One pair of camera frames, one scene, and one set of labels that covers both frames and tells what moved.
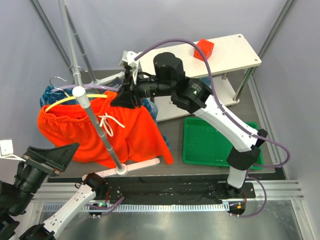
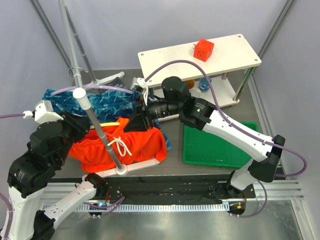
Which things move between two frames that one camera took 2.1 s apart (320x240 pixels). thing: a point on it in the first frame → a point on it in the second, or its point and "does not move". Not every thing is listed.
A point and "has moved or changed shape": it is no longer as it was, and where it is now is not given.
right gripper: x=127 y=98 → x=140 y=120
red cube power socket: x=206 y=47 does not move
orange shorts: x=132 y=132 has moved or changed shape
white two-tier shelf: x=226 y=70 does not move
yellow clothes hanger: x=73 y=98 → x=105 y=124
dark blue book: x=116 y=83 does not move
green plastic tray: x=203 y=144 does not move
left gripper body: x=38 y=164 → x=75 y=129
